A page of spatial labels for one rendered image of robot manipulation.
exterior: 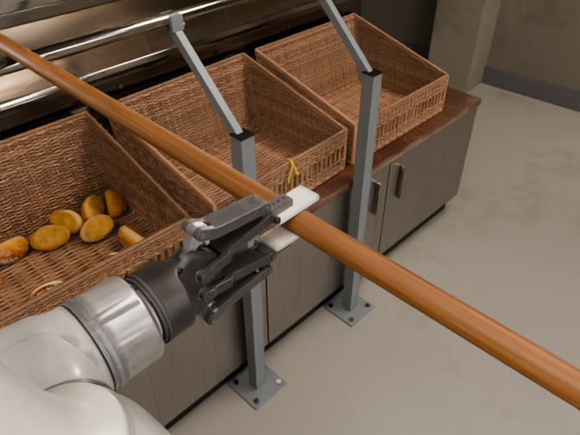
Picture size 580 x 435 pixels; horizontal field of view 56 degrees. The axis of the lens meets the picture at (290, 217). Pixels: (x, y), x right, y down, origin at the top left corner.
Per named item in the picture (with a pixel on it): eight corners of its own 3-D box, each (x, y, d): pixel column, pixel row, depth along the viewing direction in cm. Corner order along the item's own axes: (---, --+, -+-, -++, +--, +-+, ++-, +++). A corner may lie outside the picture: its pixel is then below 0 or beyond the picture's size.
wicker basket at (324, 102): (254, 118, 206) (250, 47, 189) (349, 75, 238) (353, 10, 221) (352, 167, 180) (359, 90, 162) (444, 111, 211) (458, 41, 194)
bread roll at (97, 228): (121, 227, 151) (113, 230, 155) (107, 207, 149) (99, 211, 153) (91, 247, 144) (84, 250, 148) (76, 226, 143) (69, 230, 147)
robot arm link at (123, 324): (72, 351, 53) (125, 318, 57) (124, 409, 48) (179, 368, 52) (47, 286, 48) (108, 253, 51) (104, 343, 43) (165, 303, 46)
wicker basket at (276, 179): (117, 183, 173) (98, 104, 156) (247, 121, 205) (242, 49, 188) (218, 253, 147) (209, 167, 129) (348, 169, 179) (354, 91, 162)
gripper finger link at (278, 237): (277, 248, 61) (277, 252, 61) (318, 220, 65) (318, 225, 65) (259, 236, 63) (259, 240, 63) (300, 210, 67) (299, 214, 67)
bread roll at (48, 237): (73, 242, 145) (73, 242, 151) (65, 219, 145) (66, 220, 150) (33, 255, 142) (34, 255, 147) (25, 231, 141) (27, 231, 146)
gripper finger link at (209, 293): (204, 293, 54) (203, 304, 55) (281, 254, 61) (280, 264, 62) (179, 274, 56) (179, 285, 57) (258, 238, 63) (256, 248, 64)
